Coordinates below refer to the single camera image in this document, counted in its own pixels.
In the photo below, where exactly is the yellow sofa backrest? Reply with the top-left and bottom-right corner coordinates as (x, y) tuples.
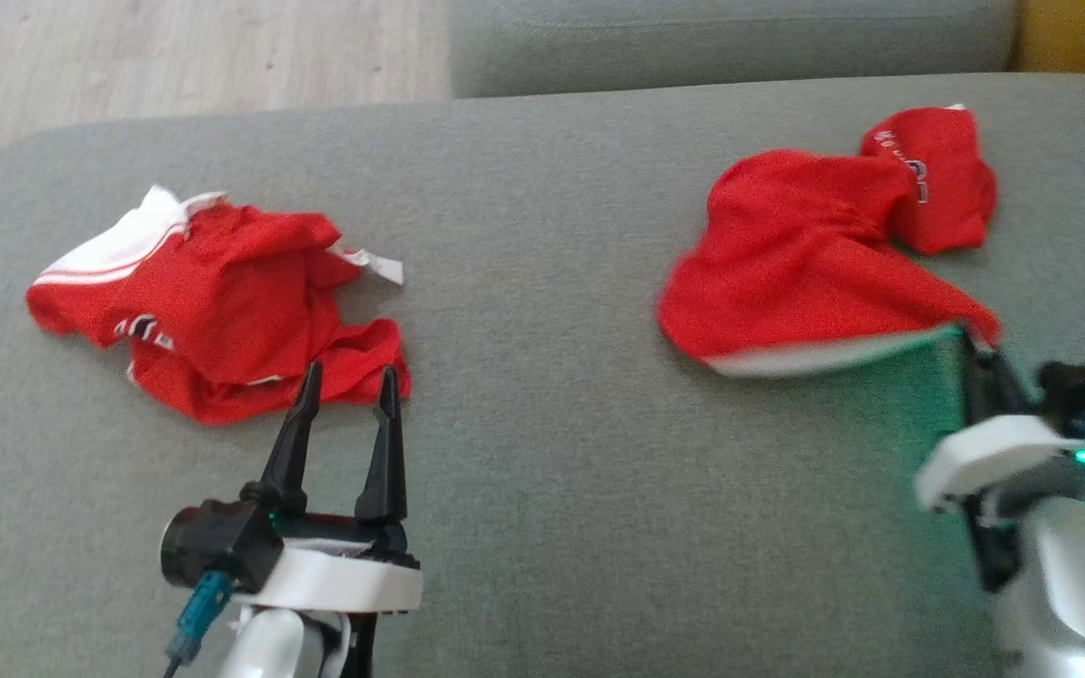
(1012, 0), (1085, 82)

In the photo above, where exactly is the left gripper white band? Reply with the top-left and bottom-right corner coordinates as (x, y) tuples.
(239, 361), (426, 618)

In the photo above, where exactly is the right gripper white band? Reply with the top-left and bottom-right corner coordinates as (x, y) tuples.
(914, 328), (1085, 594)

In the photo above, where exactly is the small grey-green sofa cushion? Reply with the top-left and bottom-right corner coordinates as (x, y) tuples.
(448, 0), (1020, 101)

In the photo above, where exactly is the red shorts white waistband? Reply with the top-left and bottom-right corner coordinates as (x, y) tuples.
(656, 104), (1005, 379)

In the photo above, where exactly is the red basketball jersey white trim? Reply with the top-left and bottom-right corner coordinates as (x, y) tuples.
(24, 184), (413, 427)

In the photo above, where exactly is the black left camera cable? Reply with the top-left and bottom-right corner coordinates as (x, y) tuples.
(162, 569), (235, 678)

